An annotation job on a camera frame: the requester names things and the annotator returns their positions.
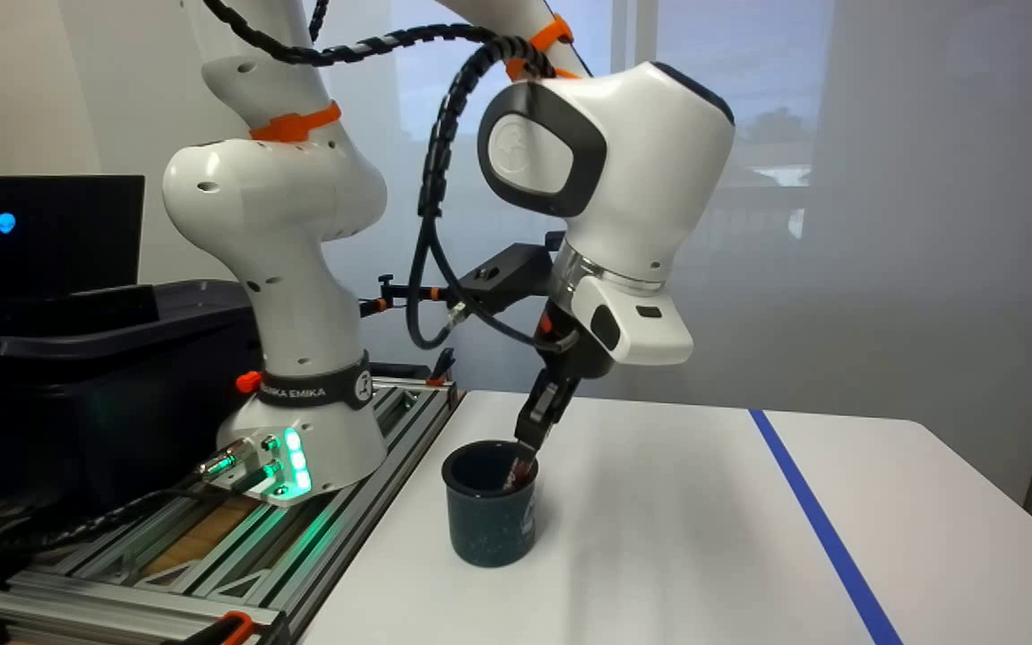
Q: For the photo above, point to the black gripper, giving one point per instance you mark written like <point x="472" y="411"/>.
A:
<point x="576" y="347"/>

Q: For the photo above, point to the brown marker with white cap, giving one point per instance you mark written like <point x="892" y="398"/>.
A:
<point x="516" y="476"/>

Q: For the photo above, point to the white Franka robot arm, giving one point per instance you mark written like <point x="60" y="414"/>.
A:
<point x="289" y="217"/>

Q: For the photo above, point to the dark green cup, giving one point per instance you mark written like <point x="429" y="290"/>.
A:
<point x="487" y="525"/>

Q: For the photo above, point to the blue tape strip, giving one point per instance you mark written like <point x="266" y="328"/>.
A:
<point x="821" y="521"/>

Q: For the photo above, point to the small orange knob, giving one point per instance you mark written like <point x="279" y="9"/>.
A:
<point x="250" y="380"/>

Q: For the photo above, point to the black storage bin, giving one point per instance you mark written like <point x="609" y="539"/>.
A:
<point x="124" y="380"/>

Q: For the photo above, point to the black computer monitor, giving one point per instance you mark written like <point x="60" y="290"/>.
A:
<point x="44" y="247"/>

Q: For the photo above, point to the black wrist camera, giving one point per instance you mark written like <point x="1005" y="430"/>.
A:
<point x="506" y="279"/>

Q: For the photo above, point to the aluminium profile base frame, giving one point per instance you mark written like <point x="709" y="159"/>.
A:
<point x="182" y="562"/>

